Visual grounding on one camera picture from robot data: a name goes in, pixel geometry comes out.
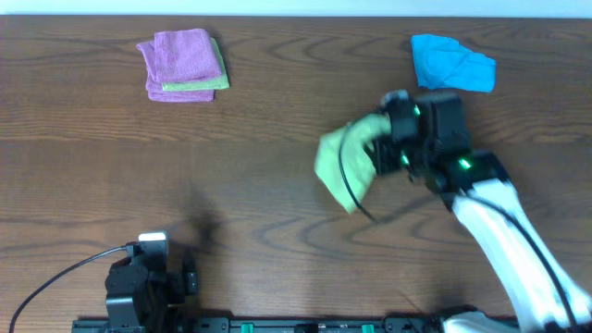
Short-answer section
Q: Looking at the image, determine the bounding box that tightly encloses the light green microfiber cloth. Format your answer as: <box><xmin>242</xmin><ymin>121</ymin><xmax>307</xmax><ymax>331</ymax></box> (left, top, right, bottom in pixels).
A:
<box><xmin>314</xmin><ymin>114</ymin><xmax>391</xmax><ymax>214</ymax></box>

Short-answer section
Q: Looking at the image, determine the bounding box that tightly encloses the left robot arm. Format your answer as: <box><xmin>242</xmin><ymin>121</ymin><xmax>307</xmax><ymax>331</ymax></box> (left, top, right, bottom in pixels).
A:
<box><xmin>105</xmin><ymin>250</ymin><xmax>198</xmax><ymax>333</ymax></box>

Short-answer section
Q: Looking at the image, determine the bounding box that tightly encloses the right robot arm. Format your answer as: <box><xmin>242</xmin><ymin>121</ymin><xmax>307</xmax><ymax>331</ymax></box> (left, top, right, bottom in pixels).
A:
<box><xmin>370</xmin><ymin>91</ymin><xmax>591</xmax><ymax>332</ymax></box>

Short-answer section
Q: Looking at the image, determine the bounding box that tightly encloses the blue crumpled cloth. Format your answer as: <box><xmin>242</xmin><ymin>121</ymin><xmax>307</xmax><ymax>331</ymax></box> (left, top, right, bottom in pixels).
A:
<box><xmin>411</xmin><ymin>34</ymin><xmax>497</xmax><ymax>93</ymax></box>

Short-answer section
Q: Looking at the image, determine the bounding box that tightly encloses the bottom folded purple cloth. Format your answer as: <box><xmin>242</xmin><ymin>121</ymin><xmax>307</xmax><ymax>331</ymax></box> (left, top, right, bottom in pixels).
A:
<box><xmin>137</xmin><ymin>42</ymin><xmax>215</xmax><ymax>103</ymax></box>

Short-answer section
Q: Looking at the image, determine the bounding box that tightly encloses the folded purple cloth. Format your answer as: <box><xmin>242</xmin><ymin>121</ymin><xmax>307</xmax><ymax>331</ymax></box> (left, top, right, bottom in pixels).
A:
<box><xmin>137</xmin><ymin>42</ymin><xmax>215</xmax><ymax>103</ymax></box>
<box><xmin>154</xmin><ymin>29</ymin><xmax>222</xmax><ymax>83</ymax></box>

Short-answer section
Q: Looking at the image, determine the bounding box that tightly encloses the folded green cloth in stack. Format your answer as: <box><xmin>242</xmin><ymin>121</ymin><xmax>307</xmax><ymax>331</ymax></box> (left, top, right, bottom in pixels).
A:
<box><xmin>162</xmin><ymin>38</ymin><xmax>230</xmax><ymax>92</ymax></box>

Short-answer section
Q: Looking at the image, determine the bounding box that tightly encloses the top folded purple cloth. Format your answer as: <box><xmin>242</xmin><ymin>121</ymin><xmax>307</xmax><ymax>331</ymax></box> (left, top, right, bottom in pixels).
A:
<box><xmin>154</xmin><ymin>29</ymin><xmax>222</xmax><ymax>83</ymax></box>

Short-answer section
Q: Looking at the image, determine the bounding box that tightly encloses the left black cable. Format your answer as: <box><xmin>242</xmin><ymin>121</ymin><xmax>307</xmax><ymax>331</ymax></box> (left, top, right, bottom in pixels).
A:
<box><xmin>7</xmin><ymin>245</ymin><xmax>130</xmax><ymax>333</ymax></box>

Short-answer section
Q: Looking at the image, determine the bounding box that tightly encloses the black cable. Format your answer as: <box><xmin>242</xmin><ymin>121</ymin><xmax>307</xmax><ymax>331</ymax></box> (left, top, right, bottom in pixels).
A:
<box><xmin>337</xmin><ymin>120</ymin><xmax>579</xmax><ymax>330</ymax></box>
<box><xmin>7</xmin><ymin>245</ymin><xmax>130</xmax><ymax>333</ymax></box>

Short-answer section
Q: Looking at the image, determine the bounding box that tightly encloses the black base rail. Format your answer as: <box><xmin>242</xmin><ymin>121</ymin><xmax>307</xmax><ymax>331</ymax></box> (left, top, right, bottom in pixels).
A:
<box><xmin>71</xmin><ymin>317</ymin><xmax>448</xmax><ymax>333</ymax></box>

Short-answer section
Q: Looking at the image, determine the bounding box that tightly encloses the right black cable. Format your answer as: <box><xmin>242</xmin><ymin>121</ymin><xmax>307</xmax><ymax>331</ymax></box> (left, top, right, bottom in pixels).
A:
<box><xmin>337</xmin><ymin>120</ymin><xmax>579</xmax><ymax>330</ymax></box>

